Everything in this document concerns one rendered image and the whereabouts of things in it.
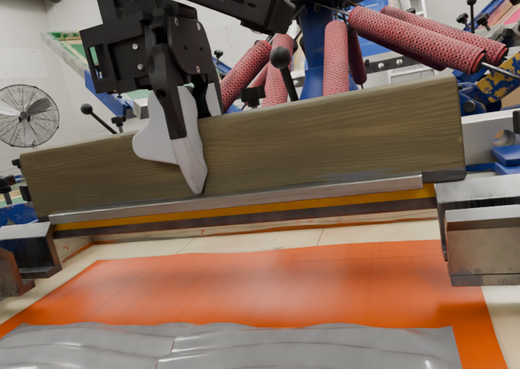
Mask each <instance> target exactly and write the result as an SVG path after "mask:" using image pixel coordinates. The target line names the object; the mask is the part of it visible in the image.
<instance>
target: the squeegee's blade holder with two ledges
mask: <svg viewBox="0 0 520 369"><path fill-rule="evenodd" d="M420 189H423V178H422V173H421V171H416V172H409V173H396V174H388V175H381V176H368V177H361V178H353V179H340V180H333V181H326V182H318V183H305V184H298V185H291V186H277V187H270V188H263V189H256V190H242V191H235V192H228V193H215V194H207V195H200V196H187V197H180V198H172V199H165V200H152V201H144V202H137V203H123V204H116V205H109V206H102V207H88V208H81V209H74V210H61V211H57V212H55V213H53V214H50V215H49V216H48V217H49V219H50V223H51V224H52V225H54V224H69V223H77V222H85V221H93V220H109V219H117V218H126V217H141V216H149V215H157V214H173V213H181V212H189V211H198V210H213V209H221V208H229V207H244V206H253V205H261V204H269V203H285V202H293V201H301V200H316V199H325V198H333V197H341V196H357V195H365V194H373V193H388V192H396V191H405V190H420Z"/></svg>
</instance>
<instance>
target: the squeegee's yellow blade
mask: <svg viewBox="0 0 520 369"><path fill-rule="evenodd" d="M434 196H435V192H434V183H423V189H420V190H405V191H396V192H388V193H373V194H365V195H357V196H341V197H333V198H325V199H316V200H301V201H293V202H285V203H269V204H261V205H253V206H244V207H229V208H221V209H213V210H198V211H189V212H181V213H173V214H157V215H149V216H141V217H126V218H117V219H109V220H93V221H85V222H77V223H69V224H57V225H56V227H55V230H54V231H64V230H73V229H81V228H90V227H107V226H116V225H125V224H141V223H150V222H159V221H168V220H184V219H193V218H202V217H219V216H227V215H236V214H253V213H261V212H270V211H279V210H296V209H305V208H314V207H330V206H339V205H348V204H356V203H374V202H382V201H391V200H407V199H416V198H425V197H434Z"/></svg>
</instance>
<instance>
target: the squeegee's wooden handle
mask: <svg viewBox="0 0 520 369"><path fill-rule="evenodd" d="M197 126H198V131H199V134H200V138H201V141H202V143H203V151H204V159H205V162H206V164H207V168H208V173H207V178H206V180H205V183H204V188H203V191H202V193H199V194H194V193H193V191H192V190H191V188H190V187H189V185H188V184H187V182H186V180H185V178H184V176H183V174H182V171H181V169H180V166H179V165H177V164H173V163H168V162H157V161H152V160H146V159H141V158H139V157H138V156H137V155H136V154H135V152H134V149H133V146H132V139H133V137H134V136H135V135H136V134H137V133H138V132H139V131H141V129H139V130H135V131H130V132H122V133H118V134H113V135H106V136H101V137H97V138H89V139H85V140H80V141H75V142H68V143H63V144H59V145H51V146H47V147H42V148H37V149H31V150H27V151H24V152H22V153H21V154H20V156H19V161H20V164H21V167H22V171H23V174H24V177H25V179H26V184H27V186H28V189H29V193H30V196H31V199H32V203H33V206H34V208H35V212H36V216H37V218H38V221H39V222H46V221H50V219H49V217H48V216H49V215H50V214H53V213H55V212H57V211H61V210H74V209H81V208H88V207H102V206H109V205H116V204H123V203H137V202H144V201H152V200H165V199H172V198H180V197H187V196H200V195H207V194H215V193H228V192H235V191H242V190H256V189H263V188H270V187H277V186H291V185H298V184H305V183H318V182H326V181H333V180H340V179H353V178H361V177H368V176H381V175H388V174H396V173H409V172H416V171H421V173H422V183H436V182H444V181H452V180H460V179H464V178H465V177H466V176H467V172H466V164H465V155H464V139H463V130H462V121H461V113H460V97H459V88H458V83H457V78H456V77H455V76H454V75H453V74H452V73H445V74H441V75H436V76H432V77H424V78H419V79H415V80H407V81H403V82H398V83H393V84H386V85H381V86H377V87H369V88H365V89H360V90H355V91H348V92H343V93H339V94H331V95H327V96H322V97H314V98H310V99H305V100H301V101H293V102H288V103H284V104H276V105H271V106H267V107H262V108H254V109H250V110H245V111H237V112H233V113H228V114H221V115H216V116H212V117H207V118H199V119H197Z"/></svg>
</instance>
